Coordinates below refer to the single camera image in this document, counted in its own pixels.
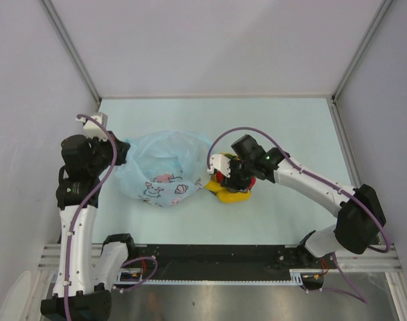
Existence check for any aluminium corner post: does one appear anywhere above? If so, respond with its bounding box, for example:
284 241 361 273
331 0 396 103
38 0 102 106

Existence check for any aluminium frame rail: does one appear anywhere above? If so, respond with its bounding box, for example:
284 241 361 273
327 98 374 186
37 243 402 272

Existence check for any yellow fake mango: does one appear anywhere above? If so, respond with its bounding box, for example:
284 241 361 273
216 189 252 204

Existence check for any aluminium frame front rail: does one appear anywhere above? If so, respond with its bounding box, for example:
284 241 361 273
37 243 402 272

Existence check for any light blue plastic bag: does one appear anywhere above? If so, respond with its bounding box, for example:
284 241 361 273
114 131 211 207

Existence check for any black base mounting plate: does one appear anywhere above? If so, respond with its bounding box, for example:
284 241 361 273
126 244 335 278

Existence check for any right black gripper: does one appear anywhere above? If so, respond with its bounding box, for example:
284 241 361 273
220 157 255 194

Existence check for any yellow fake banana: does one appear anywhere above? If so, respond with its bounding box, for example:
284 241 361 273
205 179 224 195

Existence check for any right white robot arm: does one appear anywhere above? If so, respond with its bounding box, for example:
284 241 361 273
208 134 386 268

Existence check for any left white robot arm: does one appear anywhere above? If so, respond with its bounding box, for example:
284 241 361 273
40 132 137 320

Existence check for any left aluminium corner post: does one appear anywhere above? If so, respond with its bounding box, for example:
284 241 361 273
38 0 102 106

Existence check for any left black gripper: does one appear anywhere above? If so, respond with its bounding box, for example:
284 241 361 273
87 130 130 175

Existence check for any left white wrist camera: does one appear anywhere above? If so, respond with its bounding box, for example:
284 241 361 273
76 112 108 141

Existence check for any red fake pepper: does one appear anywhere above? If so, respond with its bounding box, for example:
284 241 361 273
248 177 256 189

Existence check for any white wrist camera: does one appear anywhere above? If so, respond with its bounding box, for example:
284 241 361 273
76 112 108 141
207 154 231 178

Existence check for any red fake apple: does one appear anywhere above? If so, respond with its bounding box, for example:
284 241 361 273
216 172 224 183

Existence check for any white slotted cable duct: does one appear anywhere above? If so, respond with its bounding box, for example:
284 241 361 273
112 267 308 285

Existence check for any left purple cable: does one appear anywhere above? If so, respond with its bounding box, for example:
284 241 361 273
56 113 159 321

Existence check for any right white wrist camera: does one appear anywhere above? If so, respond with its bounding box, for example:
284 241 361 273
207 154 231 178

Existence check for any aluminium frame right rail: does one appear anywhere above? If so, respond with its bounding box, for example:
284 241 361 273
327 98 374 186

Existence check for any right aluminium corner post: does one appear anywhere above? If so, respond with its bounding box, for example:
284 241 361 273
331 0 396 103

